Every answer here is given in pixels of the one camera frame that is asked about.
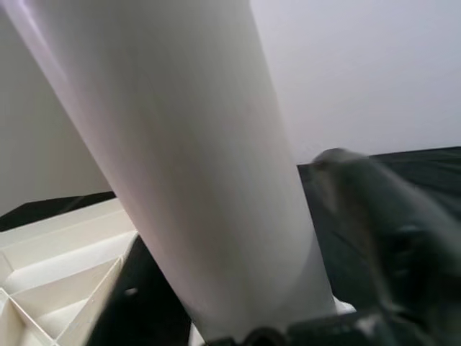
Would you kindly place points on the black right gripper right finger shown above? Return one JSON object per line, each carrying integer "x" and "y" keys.
{"x": 414, "y": 252}

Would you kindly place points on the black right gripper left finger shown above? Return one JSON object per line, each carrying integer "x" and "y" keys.
{"x": 144, "y": 306}

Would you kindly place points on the white plastic children table top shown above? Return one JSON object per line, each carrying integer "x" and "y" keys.
{"x": 54, "y": 259}

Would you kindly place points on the white tapered table leg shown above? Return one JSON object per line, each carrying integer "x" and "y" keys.
{"x": 198, "y": 144}

